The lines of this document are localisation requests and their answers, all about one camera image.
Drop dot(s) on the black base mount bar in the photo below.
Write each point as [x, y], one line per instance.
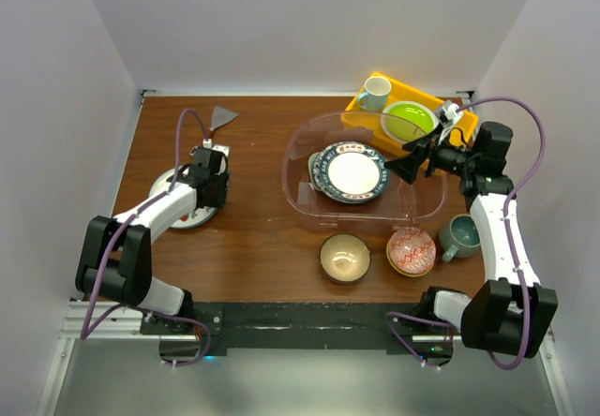
[322, 326]

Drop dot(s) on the metal scraper wooden handle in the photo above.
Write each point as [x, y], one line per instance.
[221, 117]

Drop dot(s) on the teal ceramic mug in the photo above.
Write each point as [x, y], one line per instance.
[459, 238]

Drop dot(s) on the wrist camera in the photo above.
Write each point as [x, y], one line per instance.
[224, 149]
[448, 115]

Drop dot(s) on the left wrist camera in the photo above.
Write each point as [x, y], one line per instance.
[224, 149]

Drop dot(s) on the light blue mug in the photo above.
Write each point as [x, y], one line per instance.
[375, 94]

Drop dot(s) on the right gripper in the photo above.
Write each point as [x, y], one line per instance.
[408, 168]

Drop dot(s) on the cream black bowl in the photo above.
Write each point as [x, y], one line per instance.
[345, 258]

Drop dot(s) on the red patterned bowl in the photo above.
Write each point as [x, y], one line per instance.
[411, 252]

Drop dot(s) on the clear plastic bin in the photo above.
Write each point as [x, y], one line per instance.
[399, 205]

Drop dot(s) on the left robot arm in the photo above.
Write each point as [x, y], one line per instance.
[116, 260]

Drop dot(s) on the teal rim lettered plate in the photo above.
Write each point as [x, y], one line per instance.
[353, 172]

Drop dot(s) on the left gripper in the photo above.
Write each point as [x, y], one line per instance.
[217, 200]

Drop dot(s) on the white flower plate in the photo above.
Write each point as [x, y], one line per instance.
[187, 222]

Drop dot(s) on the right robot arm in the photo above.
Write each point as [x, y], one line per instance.
[512, 312]

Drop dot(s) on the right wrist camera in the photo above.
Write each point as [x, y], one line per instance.
[448, 115]

